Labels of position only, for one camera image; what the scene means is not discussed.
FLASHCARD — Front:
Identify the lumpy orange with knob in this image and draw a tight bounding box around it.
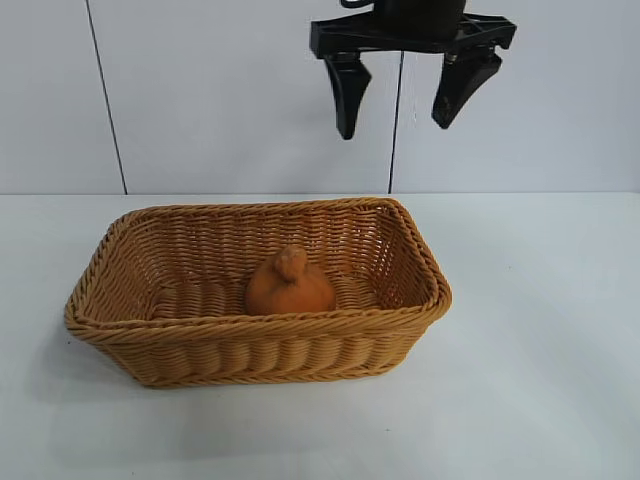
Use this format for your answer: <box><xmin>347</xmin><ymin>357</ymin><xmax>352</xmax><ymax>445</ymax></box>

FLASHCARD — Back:
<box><xmin>243</xmin><ymin>244</ymin><xmax>337</xmax><ymax>317</ymax></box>

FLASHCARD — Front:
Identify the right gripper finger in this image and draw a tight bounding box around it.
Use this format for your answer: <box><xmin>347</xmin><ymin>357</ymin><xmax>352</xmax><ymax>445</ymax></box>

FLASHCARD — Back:
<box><xmin>323</xmin><ymin>48</ymin><xmax>374</xmax><ymax>141</ymax></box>
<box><xmin>431</xmin><ymin>48</ymin><xmax>504</xmax><ymax>130</ymax></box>

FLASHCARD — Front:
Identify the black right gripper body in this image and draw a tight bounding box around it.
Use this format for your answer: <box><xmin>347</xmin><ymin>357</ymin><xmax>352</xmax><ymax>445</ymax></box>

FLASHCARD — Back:
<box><xmin>309</xmin><ymin>0</ymin><xmax>519</xmax><ymax>59</ymax></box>

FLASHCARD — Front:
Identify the brown woven wicker basket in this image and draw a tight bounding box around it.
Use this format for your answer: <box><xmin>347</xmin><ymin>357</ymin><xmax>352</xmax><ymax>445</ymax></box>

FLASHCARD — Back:
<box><xmin>63</xmin><ymin>197</ymin><xmax>454</xmax><ymax>390</ymax></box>

